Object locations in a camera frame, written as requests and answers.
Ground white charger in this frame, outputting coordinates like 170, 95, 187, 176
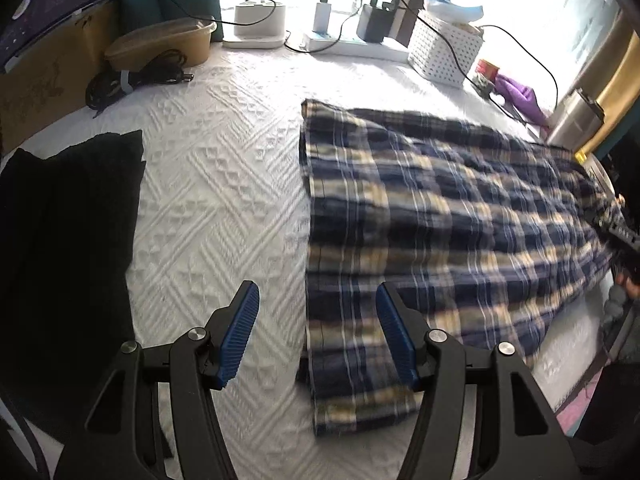
313, 1, 333, 35

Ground steel tumbler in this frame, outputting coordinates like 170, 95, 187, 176
546, 89, 606, 150

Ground long black cable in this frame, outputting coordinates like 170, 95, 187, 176
375, 0, 559, 111

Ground black charger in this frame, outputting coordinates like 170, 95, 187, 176
356, 2, 396, 43

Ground purple cloth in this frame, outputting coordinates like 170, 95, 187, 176
492, 74, 550, 126

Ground yellow curtain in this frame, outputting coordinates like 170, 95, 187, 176
575, 25, 640, 156

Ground black cloth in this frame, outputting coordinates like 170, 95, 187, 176
0, 130, 146, 446

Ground cardboard box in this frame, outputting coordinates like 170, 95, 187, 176
0, 0, 121, 156

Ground person's right hand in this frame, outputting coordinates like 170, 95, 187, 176
616, 270, 640, 302

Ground white bear print mug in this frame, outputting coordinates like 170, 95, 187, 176
575, 152, 618, 198

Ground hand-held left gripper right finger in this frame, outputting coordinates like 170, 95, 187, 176
375, 280, 583, 480

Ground white textured bedspread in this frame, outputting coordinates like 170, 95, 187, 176
0, 45, 611, 480

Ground pink cloth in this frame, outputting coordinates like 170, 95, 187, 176
545, 355, 616, 441

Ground white perforated basket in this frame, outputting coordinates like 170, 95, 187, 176
407, 10, 485, 88

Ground blue plaid shirt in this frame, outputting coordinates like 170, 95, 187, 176
297, 99, 626, 436

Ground coiled black cable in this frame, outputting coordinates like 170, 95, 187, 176
85, 49, 195, 111

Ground white power strip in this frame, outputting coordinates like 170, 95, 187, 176
302, 30, 411, 63

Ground blue tissue packet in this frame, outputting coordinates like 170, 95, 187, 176
422, 0, 486, 23

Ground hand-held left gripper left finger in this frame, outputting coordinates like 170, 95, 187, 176
52, 280, 261, 480

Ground white desk lamp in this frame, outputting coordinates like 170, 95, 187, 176
222, 0, 291, 50

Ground red can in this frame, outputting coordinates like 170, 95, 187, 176
474, 58, 501, 86

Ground tan bowl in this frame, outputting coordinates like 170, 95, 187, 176
104, 17, 218, 70

